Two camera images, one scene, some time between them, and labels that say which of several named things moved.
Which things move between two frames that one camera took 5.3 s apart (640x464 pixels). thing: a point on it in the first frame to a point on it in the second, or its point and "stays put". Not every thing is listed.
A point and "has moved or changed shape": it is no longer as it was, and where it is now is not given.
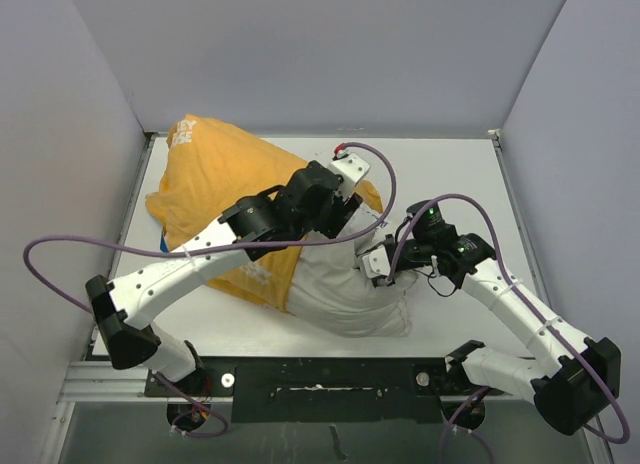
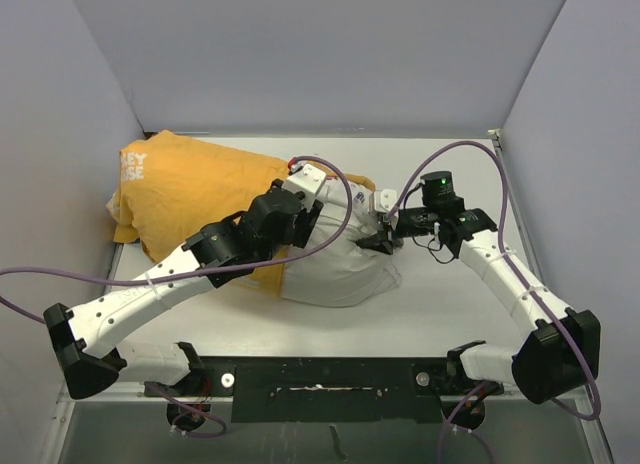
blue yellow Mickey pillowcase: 209,166 has moved or changed shape
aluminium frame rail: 100,382 stays put
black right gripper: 388,240 to 379,241
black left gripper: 338,210 to 304,218
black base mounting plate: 326,389 stays put
